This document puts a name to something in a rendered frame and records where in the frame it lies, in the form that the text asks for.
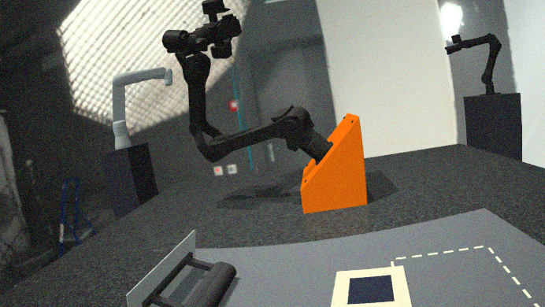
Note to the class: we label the cream square tile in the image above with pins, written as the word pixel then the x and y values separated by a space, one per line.
pixel 376 287

